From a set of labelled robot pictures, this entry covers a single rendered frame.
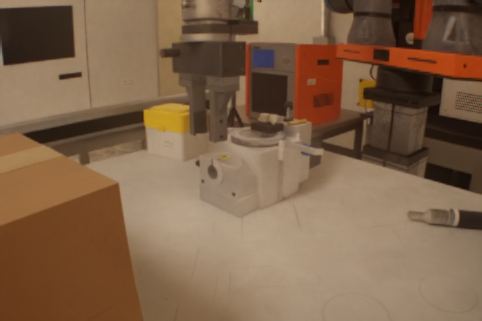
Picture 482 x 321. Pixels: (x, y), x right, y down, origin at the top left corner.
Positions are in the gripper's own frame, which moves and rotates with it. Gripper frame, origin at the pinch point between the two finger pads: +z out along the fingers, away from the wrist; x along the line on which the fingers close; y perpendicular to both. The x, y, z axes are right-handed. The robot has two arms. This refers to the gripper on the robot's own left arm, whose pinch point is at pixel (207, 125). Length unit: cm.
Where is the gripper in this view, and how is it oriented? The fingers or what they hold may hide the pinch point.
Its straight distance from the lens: 57.0
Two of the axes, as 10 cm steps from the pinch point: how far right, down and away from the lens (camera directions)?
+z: 0.0, 9.4, 3.3
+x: 6.6, 2.5, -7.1
